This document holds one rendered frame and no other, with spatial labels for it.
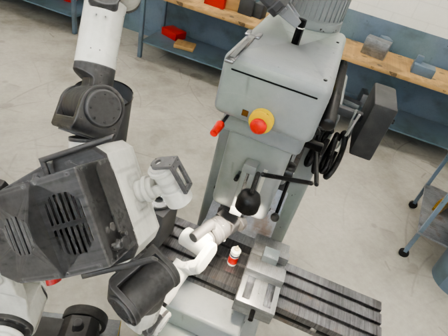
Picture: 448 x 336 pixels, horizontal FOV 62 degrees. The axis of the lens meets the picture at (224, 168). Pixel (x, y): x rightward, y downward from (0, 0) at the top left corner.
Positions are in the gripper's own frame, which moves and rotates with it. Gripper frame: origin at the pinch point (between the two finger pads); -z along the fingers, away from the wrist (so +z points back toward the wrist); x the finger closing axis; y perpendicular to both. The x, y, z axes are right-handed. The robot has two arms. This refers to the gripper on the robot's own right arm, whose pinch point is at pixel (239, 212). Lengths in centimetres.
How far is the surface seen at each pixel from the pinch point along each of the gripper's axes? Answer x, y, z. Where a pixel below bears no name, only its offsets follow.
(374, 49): 62, 23, -366
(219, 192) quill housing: 4.2, -13.6, 11.1
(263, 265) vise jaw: -16.3, 16.7, -0.9
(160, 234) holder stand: 21.7, 18.9, 16.5
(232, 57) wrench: 1, -66, 28
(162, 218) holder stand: 21.9, 9.7, 16.7
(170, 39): 309, 97, -295
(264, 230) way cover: -3.0, 28.6, -28.5
